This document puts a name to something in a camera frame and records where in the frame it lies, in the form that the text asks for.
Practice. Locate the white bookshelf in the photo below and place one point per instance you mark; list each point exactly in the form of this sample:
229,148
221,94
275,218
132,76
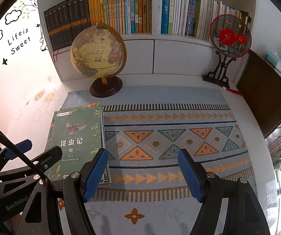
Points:
174,53

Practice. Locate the row of black gold volumes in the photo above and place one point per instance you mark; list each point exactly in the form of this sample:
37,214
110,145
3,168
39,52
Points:
66,22

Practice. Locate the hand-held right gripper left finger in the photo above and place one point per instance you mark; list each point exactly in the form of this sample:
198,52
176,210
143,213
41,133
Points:
95,176

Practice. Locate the dark green beetle book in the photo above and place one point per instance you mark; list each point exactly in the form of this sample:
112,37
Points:
76,132

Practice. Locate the red flower embroidered round fan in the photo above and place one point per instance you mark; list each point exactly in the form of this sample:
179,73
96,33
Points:
229,38

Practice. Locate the antique style desk globe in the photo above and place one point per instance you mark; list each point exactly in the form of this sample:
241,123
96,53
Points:
96,51

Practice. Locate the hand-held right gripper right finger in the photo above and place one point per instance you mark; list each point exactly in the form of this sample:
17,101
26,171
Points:
190,176

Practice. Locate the row of white blue books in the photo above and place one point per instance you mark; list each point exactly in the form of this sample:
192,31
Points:
191,17

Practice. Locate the light blue tissue box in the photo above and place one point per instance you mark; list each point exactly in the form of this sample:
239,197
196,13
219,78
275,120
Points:
275,61

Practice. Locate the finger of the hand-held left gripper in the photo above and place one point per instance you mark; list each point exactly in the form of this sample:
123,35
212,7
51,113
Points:
25,145
49,156

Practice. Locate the blue patterned woven mat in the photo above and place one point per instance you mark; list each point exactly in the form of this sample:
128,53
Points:
167,127

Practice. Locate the brown wooden cabinet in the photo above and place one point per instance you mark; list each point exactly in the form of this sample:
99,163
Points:
265,90

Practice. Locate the row of yellow colourful books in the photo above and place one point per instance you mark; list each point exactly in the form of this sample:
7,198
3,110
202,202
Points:
120,12

